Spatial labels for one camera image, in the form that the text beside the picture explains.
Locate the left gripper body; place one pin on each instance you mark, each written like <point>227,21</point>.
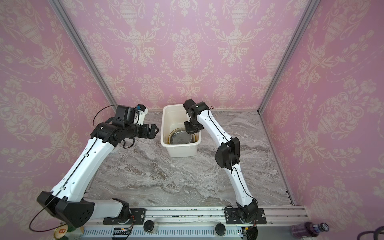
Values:
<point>142,131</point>

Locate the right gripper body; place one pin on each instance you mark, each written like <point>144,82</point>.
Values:
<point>192,124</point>

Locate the cream plate bamboo pattern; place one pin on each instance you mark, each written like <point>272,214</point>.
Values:
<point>195,136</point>

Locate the clear glass plate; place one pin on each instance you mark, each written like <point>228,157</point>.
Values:
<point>180,137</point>

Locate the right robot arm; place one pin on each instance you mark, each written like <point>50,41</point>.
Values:
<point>227,155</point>

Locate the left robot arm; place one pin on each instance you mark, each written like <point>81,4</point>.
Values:
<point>66,201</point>

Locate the white plastic bin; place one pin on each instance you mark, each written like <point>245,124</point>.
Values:
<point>174,117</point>

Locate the left black knob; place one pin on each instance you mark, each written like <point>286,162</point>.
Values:
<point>149,226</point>

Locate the black knob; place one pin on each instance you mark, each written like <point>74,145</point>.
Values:
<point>220,229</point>
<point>149,226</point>

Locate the right black knob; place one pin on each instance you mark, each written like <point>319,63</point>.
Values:
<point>220,229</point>

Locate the green can bottle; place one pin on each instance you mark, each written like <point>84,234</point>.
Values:
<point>68,232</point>

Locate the purple water bottle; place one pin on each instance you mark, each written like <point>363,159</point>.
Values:
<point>308,230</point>

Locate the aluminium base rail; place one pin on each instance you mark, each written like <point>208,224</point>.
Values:
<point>198,223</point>

